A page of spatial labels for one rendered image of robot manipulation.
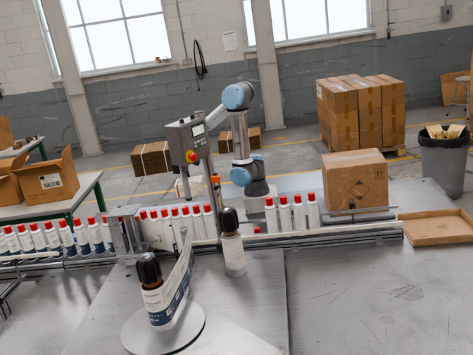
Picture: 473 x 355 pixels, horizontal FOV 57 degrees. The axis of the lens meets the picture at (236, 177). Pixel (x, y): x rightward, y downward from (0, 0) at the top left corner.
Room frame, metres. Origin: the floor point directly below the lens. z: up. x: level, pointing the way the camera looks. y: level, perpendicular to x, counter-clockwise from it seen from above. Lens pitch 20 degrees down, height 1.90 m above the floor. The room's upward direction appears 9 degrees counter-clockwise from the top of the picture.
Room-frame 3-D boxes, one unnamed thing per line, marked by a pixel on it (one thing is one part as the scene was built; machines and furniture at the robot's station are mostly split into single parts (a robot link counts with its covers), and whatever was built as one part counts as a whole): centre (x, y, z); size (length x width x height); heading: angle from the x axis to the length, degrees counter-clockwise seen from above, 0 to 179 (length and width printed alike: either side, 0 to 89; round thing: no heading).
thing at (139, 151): (6.08, 1.08, 0.16); 0.65 x 0.54 x 0.32; 91
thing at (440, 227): (1.78, -0.89, 0.85); 0.30 x 0.26 x 0.04; 83
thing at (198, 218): (1.92, 0.21, 0.98); 0.05 x 0.05 x 0.20
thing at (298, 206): (1.85, -0.26, 0.98); 0.05 x 0.05 x 0.20
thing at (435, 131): (3.86, -2.00, 0.50); 0.42 x 0.41 x 0.28; 87
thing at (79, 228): (1.99, 0.81, 0.98); 0.05 x 0.05 x 0.20
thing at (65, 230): (2.00, 0.88, 0.98); 0.05 x 0.05 x 0.20
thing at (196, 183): (2.46, 0.28, 0.99); 0.16 x 0.12 x 0.07; 87
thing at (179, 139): (2.00, 0.20, 1.38); 0.17 x 0.10 x 0.19; 138
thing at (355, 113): (5.57, -1.69, 0.45); 1.20 x 0.84 x 0.89; 178
